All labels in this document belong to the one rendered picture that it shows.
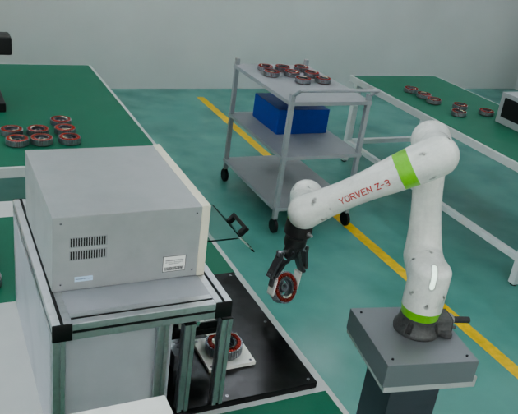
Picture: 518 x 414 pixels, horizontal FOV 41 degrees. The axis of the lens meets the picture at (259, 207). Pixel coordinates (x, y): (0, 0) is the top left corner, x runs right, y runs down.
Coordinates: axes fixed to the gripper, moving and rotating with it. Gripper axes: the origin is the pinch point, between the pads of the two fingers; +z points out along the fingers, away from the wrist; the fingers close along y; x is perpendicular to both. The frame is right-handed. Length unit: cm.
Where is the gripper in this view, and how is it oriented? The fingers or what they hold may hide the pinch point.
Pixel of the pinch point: (283, 286)
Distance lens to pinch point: 239.4
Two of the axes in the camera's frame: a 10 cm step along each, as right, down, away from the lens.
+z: -2.1, 8.9, 4.0
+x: -6.6, -4.3, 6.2
